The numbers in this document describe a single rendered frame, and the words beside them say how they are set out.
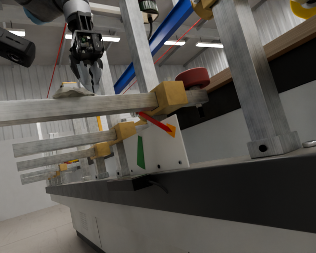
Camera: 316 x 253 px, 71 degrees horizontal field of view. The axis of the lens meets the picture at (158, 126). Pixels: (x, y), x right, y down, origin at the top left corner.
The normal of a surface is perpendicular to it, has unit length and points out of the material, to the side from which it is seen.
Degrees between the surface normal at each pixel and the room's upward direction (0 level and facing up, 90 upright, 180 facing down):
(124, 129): 90
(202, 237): 90
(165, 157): 90
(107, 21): 90
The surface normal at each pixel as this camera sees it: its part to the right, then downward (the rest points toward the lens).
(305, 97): -0.83, 0.13
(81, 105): 0.51, -0.24
